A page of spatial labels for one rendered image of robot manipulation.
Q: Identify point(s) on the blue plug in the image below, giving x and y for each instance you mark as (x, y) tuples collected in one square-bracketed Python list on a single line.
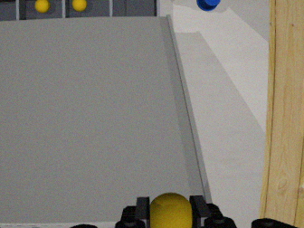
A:
[(207, 5)]

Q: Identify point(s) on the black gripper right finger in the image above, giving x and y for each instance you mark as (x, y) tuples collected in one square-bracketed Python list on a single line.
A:
[(202, 218)]

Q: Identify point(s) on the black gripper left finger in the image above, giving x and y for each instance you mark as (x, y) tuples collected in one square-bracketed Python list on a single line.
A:
[(138, 219)]

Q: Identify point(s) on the yellow ball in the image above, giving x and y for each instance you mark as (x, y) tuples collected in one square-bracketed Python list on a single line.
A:
[(42, 6), (78, 5), (170, 210)]

